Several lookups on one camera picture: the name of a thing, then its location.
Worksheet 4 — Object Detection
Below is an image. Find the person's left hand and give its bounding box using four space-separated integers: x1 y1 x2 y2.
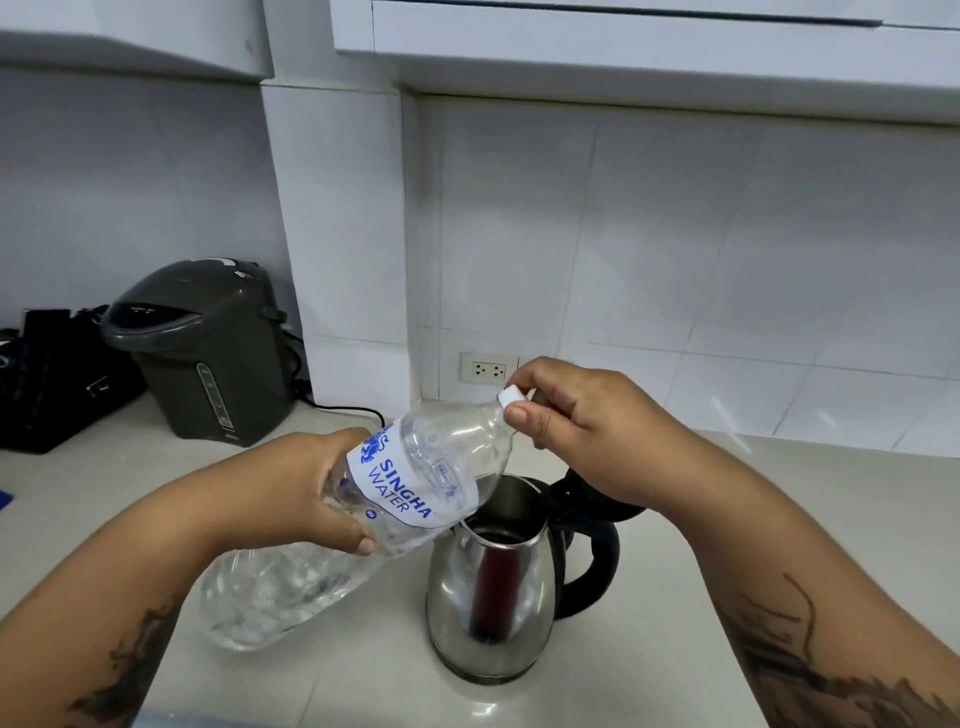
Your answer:
222 427 378 558

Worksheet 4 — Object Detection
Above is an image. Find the person's right hand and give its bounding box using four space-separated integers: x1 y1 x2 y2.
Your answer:
501 356 702 522

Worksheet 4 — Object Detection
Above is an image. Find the clear plastic water bottle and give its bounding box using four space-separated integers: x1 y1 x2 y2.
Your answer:
198 387 530 652

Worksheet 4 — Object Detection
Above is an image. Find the person's left forearm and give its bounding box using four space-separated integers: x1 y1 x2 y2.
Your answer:
0 466 252 728

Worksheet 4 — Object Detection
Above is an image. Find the person's right forearm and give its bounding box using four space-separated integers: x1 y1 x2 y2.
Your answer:
654 444 960 728

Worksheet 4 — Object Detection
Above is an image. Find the stainless steel electric kettle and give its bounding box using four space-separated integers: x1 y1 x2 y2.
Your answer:
425 468 647 685

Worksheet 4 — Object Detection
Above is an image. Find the grey hot water dispenser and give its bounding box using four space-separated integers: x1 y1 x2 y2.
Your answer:
99 258 303 449

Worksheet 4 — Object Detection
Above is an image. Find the black bag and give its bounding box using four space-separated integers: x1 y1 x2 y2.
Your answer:
0 303 149 456

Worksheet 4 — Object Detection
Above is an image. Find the white wall socket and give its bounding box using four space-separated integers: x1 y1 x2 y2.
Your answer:
459 351 519 388

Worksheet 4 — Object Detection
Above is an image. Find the black power cable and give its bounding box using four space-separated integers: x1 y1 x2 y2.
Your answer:
285 330 385 430

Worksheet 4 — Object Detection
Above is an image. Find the white wall cabinet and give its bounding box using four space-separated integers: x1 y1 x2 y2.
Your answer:
330 0 960 100
0 0 276 84

